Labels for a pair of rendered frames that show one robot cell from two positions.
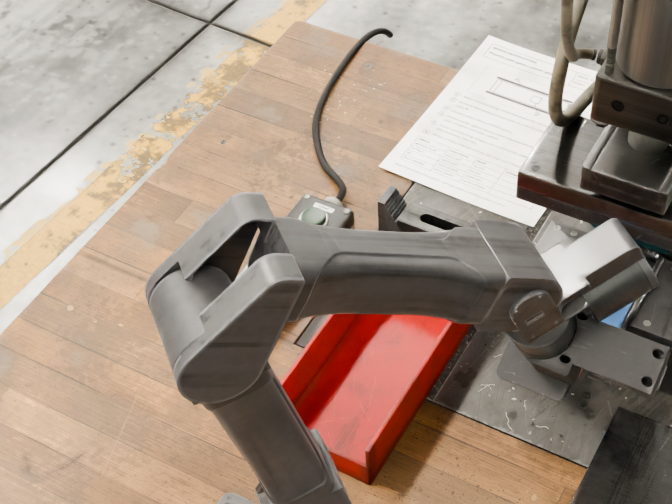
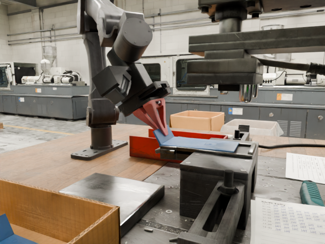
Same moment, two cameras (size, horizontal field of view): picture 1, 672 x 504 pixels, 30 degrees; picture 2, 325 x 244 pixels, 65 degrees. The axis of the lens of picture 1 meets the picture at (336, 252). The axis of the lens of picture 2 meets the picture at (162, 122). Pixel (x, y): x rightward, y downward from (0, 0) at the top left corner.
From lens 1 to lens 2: 1.30 m
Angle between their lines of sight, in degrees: 77
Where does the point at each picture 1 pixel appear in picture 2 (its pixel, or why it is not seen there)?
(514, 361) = not seen: hidden behind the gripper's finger
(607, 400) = (175, 192)
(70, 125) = not seen: outside the picture
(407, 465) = (137, 160)
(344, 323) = not seen: hidden behind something
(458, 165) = (308, 164)
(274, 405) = (89, 51)
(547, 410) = (166, 180)
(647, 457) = (130, 190)
